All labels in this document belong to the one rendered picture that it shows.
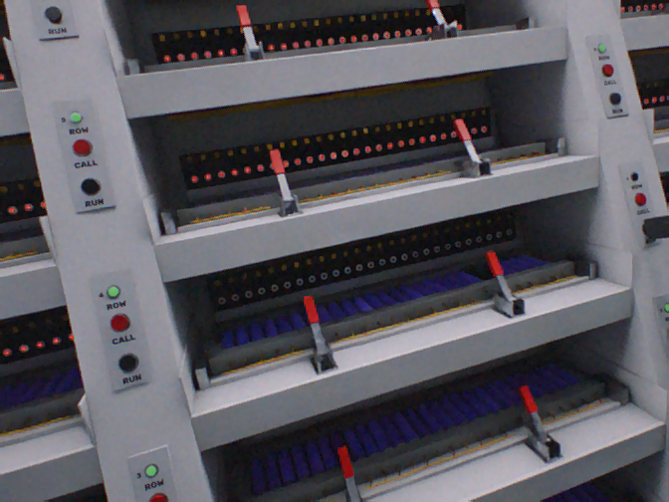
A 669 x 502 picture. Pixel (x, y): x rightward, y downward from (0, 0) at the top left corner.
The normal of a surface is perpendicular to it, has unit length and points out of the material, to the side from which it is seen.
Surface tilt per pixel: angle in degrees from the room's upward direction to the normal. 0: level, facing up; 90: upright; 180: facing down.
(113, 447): 90
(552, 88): 90
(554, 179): 107
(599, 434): 17
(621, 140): 90
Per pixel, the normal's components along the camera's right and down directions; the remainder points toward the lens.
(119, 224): 0.21, -0.07
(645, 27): 0.26, 0.21
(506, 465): -0.15, -0.95
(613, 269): -0.95, 0.22
